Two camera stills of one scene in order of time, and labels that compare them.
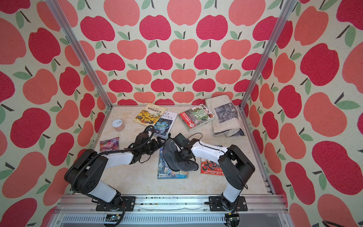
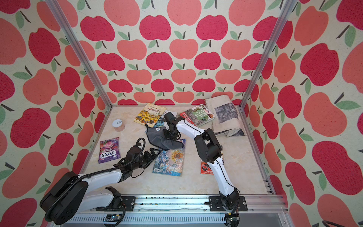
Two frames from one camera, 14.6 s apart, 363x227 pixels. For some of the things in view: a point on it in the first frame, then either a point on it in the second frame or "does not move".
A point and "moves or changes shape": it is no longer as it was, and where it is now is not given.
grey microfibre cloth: (171, 156) moves or changes shape
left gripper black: (156, 146) -> (151, 159)
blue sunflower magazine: (164, 172) moves or changes shape
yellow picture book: (150, 114) does not move
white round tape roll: (118, 125) does not move
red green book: (195, 117) does not move
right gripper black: (178, 158) -> (166, 135)
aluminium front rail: (261, 210) does not move
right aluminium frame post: (285, 15) does not move
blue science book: (164, 125) does not move
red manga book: (211, 167) does not move
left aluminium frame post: (80, 49) does not move
